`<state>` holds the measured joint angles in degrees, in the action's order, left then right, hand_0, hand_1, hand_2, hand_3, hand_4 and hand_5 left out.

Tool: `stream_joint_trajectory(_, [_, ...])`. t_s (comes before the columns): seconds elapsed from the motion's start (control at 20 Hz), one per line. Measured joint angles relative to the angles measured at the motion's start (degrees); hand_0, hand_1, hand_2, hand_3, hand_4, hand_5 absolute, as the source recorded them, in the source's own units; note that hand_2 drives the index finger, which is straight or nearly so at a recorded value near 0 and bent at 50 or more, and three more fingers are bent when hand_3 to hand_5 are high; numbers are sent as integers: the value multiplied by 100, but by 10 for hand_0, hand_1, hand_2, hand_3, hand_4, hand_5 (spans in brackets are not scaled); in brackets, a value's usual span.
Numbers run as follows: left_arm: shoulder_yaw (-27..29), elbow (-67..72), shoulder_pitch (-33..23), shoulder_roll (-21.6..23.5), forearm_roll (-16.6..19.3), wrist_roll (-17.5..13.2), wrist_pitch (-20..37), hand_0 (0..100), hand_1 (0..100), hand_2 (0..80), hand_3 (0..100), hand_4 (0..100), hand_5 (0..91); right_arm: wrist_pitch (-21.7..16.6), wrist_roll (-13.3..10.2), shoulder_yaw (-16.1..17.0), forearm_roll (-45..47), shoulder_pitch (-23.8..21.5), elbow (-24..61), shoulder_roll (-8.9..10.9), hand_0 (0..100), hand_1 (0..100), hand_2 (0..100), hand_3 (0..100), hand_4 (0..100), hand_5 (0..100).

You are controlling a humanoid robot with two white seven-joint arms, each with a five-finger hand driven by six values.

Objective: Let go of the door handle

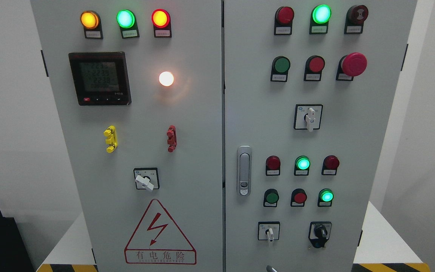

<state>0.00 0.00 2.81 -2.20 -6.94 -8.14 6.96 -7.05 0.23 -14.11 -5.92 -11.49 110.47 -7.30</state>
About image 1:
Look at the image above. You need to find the silver door handle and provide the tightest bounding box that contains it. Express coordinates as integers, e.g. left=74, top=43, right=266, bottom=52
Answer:
left=237, top=146, right=252, bottom=196

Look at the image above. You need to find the grey left cabinet door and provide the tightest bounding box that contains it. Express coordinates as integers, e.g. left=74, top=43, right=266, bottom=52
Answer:
left=31, top=0, right=223, bottom=272

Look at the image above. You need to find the grey cabinet door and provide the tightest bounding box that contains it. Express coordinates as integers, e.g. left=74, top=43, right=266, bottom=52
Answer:
left=31, top=0, right=223, bottom=272
left=224, top=0, right=417, bottom=272

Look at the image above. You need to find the grey right cabinet door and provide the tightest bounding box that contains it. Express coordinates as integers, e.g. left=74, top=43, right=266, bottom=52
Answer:
left=224, top=0, right=417, bottom=272

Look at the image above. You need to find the red terminal connector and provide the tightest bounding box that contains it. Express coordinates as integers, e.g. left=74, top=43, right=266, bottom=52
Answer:
left=167, top=125, right=177, bottom=153

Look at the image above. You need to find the red indicator light middle left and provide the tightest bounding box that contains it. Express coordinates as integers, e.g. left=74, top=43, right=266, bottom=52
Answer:
left=265, top=155, right=281, bottom=176

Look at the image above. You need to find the white lit indicator light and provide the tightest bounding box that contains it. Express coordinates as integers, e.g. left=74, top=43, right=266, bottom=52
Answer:
left=158, top=71, right=174, bottom=87

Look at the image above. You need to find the green indicator light middle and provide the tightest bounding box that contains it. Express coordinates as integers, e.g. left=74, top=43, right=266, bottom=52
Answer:
left=294, top=156, right=310, bottom=176

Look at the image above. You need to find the green indicator light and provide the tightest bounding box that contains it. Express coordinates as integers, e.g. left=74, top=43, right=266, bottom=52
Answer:
left=116, top=9, right=140, bottom=39
left=294, top=156, right=310, bottom=176
left=309, top=5, right=332, bottom=34

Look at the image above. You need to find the green push button upper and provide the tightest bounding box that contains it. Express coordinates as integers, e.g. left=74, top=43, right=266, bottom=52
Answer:
left=270, top=56, right=291, bottom=82

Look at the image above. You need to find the red push button lower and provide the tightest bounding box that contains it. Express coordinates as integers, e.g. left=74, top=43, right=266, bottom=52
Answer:
left=290, top=188, right=307, bottom=207

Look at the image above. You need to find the red push button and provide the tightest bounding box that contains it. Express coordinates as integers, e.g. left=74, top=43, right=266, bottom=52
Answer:
left=304, top=55, right=325, bottom=81
left=290, top=188, right=307, bottom=207

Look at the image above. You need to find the yellow terminal connector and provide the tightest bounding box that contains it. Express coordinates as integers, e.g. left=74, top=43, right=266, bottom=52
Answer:
left=103, top=125, right=118, bottom=153

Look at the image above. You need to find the red indicator light middle right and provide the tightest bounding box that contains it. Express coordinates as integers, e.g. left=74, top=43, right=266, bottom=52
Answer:
left=321, top=155, right=340, bottom=176

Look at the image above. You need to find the red electric hazard warning sticker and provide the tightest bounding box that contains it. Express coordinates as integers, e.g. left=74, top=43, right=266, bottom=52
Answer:
left=124, top=199, right=197, bottom=265

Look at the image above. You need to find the red push button upper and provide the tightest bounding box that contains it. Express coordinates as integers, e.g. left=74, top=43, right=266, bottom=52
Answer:
left=304, top=55, right=325, bottom=81

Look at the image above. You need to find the green lit push button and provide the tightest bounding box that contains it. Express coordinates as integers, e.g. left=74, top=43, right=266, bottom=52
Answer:
left=317, top=188, right=334, bottom=207

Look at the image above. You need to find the red lit indicator light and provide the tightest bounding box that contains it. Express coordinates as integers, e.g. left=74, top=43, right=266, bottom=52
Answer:
left=151, top=9, right=171, bottom=38

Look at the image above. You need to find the black digital power meter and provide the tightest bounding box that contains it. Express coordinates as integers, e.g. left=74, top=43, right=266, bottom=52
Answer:
left=68, top=51, right=132, bottom=106

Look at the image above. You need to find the red indicator light top right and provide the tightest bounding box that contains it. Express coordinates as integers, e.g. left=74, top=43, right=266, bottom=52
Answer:
left=273, top=6, right=295, bottom=36

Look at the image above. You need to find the green indicator light top left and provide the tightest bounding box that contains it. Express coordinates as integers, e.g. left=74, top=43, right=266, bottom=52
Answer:
left=116, top=9, right=140, bottom=39

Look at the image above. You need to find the red emergency stop button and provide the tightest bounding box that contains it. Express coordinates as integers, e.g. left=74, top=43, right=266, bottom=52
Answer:
left=336, top=52, right=367, bottom=81

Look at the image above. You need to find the green indicator light top right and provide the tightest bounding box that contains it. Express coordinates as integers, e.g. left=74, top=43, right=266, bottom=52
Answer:
left=309, top=5, right=332, bottom=34

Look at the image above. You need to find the yellow indicator light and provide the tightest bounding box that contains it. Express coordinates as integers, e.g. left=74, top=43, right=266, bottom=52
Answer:
left=80, top=10, right=103, bottom=39

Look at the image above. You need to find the dark red buzzer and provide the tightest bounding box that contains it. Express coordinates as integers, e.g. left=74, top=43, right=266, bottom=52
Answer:
left=344, top=5, right=369, bottom=34

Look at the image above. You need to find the black box with antenna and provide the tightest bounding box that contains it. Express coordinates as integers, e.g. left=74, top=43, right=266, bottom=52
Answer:
left=0, top=210, right=34, bottom=272

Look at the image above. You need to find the left white selector switch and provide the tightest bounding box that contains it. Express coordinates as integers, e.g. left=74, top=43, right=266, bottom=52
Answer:
left=133, top=167, right=159, bottom=192

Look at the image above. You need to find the white selector switch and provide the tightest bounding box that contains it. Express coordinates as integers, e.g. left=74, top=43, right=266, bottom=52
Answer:
left=258, top=221, right=280, bottom=246
left=294, top=104, right=323, bottom=131
left=133, top=167, right=159, bottom=192

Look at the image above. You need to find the upper right white selector switch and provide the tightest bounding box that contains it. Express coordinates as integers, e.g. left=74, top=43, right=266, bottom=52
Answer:
left=294, top=104, right=323, bottom=131

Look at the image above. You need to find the lower white selector switch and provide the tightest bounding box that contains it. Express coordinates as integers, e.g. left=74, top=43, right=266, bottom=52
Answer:
left=258, top=221, right=280, bottom=246

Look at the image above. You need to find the black knob selector switch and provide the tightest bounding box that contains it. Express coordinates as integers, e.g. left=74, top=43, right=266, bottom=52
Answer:
left=308, top=221, right=333, bottom=249

